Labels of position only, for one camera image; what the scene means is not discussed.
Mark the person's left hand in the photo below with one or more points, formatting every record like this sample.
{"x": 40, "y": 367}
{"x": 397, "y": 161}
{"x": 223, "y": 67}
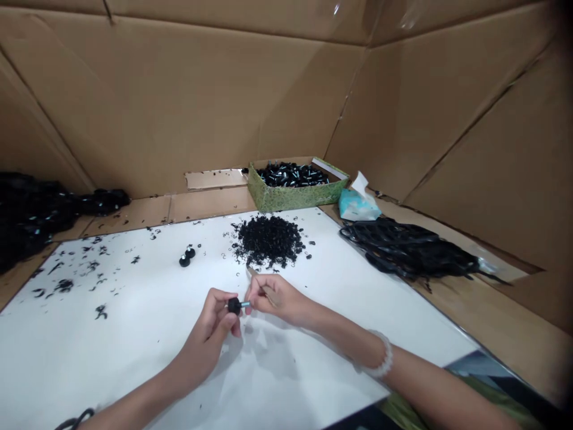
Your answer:
{"x": 201, "y": 345}

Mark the person's right hand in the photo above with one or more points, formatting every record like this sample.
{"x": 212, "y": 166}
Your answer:
{"x": 286, "y": 302}

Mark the black knob with metal stud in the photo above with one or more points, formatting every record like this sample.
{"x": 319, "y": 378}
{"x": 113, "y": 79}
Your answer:
{"x": 191, "y": 252}
{"x": 233, "y": 306}
{"x": 184, "y": 260}

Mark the pile of black rubber rings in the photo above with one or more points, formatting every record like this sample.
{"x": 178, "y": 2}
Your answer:
{"x": 266, "y": 242}

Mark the white work board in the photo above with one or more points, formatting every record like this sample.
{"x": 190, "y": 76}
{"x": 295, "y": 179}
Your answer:
{"x": 134, "y": 331}

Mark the green patterned cardboard box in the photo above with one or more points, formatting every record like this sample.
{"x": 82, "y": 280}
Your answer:
{"x": 291, "y": 197}

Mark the light blue tissue pack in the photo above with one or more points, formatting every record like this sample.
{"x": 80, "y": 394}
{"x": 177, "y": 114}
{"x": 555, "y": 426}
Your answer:
{"x": 358, "y": 208}

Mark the heap of black knob screws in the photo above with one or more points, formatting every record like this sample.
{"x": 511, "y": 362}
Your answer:
{"x": 293, "y": 174}

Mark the pile of black plastic frames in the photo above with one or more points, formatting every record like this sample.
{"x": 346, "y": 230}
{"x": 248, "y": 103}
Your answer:
{"x": 412, "y": 253}

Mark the loose brown cardboard piece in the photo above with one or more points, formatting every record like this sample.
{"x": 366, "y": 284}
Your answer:
{"x": 215, "y": 180}

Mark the scattered black rubber trimmings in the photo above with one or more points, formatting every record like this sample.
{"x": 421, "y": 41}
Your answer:
{"x": 67, "y": 284}

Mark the clear plastic bag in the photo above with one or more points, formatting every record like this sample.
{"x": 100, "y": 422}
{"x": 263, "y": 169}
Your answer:
{"x": 488, "y": 265}

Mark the black heap of untrimmed parts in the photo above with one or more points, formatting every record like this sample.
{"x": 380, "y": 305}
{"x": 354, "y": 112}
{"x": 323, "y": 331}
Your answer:
{"x": 31, "y": 215}

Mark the person's body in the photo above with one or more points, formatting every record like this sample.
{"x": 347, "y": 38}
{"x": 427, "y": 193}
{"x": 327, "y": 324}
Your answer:
{"x": 483, "y": 403}

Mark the brown cardboard enclosure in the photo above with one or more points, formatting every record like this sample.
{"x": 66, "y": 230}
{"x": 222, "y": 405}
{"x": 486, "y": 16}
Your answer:
{"x": 286, "y": 89}

